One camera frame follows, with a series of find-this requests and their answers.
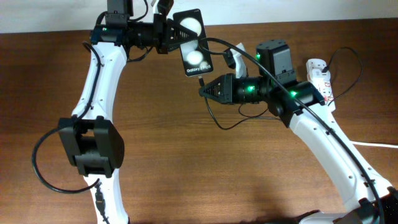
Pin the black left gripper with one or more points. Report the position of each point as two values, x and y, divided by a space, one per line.
163 30

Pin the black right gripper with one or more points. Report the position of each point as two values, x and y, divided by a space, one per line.
227 84

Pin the black Samsung Galaxy smartphone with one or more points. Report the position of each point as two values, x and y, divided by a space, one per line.
195 60

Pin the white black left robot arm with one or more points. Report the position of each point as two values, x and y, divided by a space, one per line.
89 137

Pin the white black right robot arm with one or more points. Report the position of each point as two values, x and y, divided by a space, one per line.
367 196

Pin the white USB charger plug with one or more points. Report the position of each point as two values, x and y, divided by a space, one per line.
315 72

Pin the white power strip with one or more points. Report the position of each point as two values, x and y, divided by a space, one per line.
325 89

